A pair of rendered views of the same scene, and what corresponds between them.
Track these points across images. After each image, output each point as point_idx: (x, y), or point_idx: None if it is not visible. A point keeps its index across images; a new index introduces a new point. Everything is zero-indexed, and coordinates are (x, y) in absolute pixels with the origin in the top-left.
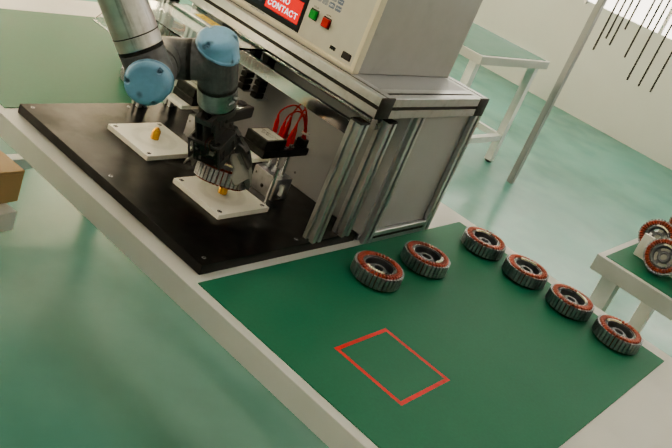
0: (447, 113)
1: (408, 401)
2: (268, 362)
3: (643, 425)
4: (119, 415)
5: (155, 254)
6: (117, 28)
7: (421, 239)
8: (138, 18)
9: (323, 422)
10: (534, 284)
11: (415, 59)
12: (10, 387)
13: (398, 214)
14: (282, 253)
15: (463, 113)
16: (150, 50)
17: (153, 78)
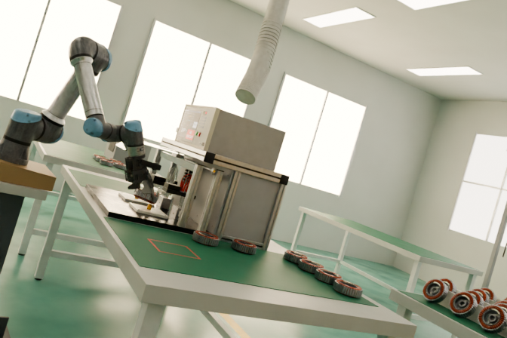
0: (257, 174)
1: (164, 252)
2: (107, 231)
3: (318, 302)
4: None
5: (94, 210)
6: (84, 107)
7: (256, 250)
8: (91, 103)
9: (113, 246)
10: (310, 268)
11: (246, 154)
12: (62, 336)
13: (241, 232)
14: (159, 225)
15: (270, 179)
16: (94, 115)
17: (92, 122)
